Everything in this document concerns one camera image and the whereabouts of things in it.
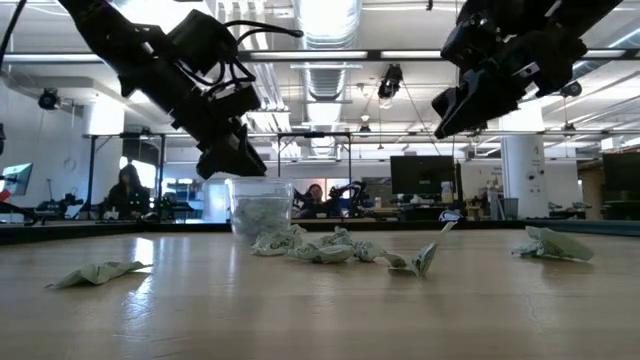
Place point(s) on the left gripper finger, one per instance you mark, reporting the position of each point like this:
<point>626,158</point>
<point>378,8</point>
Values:
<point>240,150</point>
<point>210,167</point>

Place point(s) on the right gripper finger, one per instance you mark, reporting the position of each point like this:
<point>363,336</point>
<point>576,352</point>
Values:
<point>465,122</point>
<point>480,95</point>

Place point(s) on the heap of packets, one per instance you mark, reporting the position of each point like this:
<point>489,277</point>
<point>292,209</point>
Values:
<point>261,215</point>

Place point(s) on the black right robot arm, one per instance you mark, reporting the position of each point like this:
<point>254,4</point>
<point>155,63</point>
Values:
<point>590,10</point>

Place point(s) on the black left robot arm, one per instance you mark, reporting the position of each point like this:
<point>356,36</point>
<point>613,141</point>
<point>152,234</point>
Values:
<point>100,20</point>

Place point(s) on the background black robot arm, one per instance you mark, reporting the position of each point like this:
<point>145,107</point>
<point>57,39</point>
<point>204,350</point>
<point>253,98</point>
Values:
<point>60,204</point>
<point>350,197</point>

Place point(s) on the clear plastic round container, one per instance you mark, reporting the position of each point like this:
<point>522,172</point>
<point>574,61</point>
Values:
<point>261,187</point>

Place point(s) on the black computer monitor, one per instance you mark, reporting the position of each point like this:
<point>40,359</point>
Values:
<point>422,175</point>

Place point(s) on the white bottle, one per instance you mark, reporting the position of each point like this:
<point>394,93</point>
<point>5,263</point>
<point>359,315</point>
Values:
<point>446,192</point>

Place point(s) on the white pillar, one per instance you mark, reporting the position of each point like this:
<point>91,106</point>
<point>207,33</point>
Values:
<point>102,150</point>
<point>525,175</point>

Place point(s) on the person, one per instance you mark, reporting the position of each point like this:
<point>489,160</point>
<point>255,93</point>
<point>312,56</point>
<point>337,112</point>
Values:
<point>314,200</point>
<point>127,195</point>

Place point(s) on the white blue round object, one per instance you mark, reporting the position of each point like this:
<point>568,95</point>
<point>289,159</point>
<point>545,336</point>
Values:
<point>450,216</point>

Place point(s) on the grey waste bin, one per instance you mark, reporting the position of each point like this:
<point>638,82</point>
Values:
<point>510,207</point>

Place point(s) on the dark cabinet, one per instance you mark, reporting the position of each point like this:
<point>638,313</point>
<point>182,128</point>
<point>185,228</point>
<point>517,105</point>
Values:
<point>622,185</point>

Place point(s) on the small tilted monitor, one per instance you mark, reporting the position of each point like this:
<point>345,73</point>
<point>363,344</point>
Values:
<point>17,179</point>

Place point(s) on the black ceiling camera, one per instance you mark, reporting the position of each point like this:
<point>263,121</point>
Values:
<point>479,127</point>
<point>49,99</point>
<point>571,89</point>

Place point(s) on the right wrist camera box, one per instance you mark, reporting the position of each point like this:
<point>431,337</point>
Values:
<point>472,42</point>

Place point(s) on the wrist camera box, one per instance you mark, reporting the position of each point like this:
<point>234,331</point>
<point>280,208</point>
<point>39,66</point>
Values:
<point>200,42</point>
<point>472,42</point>

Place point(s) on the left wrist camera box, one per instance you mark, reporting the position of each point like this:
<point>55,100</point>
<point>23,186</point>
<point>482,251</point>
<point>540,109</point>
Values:
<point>200,42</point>

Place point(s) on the black hanging camera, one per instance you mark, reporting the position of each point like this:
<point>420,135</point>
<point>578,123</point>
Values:
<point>390,80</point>

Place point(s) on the black background rig frame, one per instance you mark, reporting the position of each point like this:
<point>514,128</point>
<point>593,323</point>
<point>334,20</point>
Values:
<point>92,170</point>

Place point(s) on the silver ventilation duct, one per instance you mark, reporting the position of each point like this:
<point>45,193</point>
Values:
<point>327,30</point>

